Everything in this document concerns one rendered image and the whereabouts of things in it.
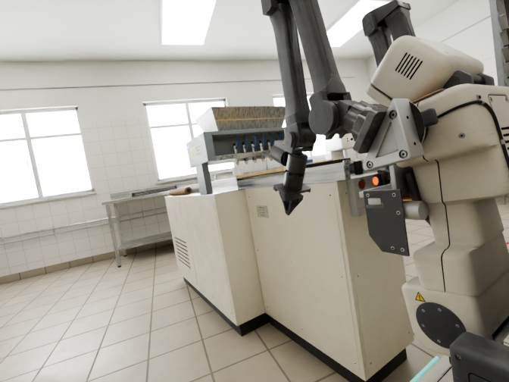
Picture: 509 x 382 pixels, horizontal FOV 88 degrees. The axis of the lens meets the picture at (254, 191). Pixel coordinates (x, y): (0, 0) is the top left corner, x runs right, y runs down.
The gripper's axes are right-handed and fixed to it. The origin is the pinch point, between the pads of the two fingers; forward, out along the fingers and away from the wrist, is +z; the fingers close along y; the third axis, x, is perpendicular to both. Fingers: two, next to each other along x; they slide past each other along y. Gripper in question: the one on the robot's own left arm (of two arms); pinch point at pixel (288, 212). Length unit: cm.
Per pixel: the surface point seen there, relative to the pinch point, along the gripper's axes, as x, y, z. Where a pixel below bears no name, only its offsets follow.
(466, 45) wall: -168, -457, -92
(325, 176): -7.1, -22.2, -6.2
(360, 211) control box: 7.3, -27.5, 1.8
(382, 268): 16, -40, 26
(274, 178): -37.0, -22.0, 7.2
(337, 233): 5.2, -21.3, 11.3
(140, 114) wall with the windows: -403, -24, 52
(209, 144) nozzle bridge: -74, -4, 0
